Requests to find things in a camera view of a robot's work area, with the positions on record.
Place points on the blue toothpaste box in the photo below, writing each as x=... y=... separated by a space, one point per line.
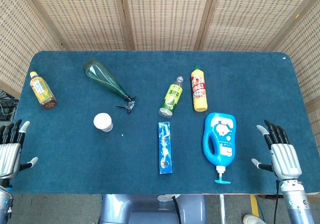
x=165 y=149

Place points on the blue carpet table cover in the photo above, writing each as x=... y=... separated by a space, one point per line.
x=140 y=156

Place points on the white paper cup blue flowers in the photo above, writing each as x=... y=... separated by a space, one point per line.
x=102 y=121

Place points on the white shoe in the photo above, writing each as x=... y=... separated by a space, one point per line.
x=253 y=219

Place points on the yellow label tea bottle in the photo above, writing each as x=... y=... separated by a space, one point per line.
x=41 y=90

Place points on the woven folding screen panel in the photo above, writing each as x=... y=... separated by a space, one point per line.
x=305 y=64
x=252 y=16
x=82 y=16
x=167 y=16
x=15 y=46

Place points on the blue detergent jug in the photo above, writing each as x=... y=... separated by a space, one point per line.
x=221 y=139

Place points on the yellow bottle red label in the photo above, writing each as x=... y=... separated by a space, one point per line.
x=199 y=91

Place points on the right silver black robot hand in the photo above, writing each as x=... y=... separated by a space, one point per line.
x=285 y=159

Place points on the green label clear bottle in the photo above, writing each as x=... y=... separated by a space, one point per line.
x=172 y=96

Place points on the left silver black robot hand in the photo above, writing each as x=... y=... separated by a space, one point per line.
x=10 y=154

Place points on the green spray bottle black trigger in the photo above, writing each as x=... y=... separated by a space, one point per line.
x=105 y=77

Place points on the grey blue robot torso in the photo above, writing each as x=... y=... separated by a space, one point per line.
x=150 y=209

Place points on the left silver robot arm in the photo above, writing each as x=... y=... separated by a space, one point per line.
x=4 y=201

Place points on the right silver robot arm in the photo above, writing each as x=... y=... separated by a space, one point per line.
x=297 y=204

